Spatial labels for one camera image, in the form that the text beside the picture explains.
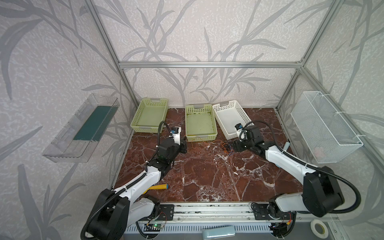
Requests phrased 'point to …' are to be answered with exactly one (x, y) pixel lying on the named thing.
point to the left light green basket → (152, 112)
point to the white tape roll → (319, 229)
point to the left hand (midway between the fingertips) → (188, 133)
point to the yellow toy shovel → (159, 187)
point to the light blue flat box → (218, 232)
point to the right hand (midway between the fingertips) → (236, 136)
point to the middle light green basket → (200, 123)
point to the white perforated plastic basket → (228, 114)
